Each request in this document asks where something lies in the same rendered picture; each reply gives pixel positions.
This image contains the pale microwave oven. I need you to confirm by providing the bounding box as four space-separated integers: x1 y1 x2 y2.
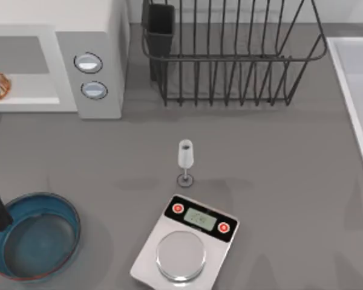
0 0 131 120

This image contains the dark wire dish rack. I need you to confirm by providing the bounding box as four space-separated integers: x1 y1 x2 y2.
141 0 327 108

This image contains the white sink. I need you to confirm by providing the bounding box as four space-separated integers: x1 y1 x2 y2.
325 36 363 201

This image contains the black cutlery holder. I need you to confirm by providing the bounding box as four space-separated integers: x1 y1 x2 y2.
141 2 175 57

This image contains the large round microwave knob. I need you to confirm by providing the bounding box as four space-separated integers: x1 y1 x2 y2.
73 51 103 74

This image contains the clear champagne glass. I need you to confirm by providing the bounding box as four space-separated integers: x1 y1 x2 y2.
176 138 195 187

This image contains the small round microwave knob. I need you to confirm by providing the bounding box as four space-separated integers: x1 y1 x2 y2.
80 80 108 100

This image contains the blue bowl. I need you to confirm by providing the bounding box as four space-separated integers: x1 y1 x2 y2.
0 192 81 282

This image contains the silver kitchen scale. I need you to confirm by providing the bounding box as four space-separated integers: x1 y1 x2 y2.
129 193 240 290

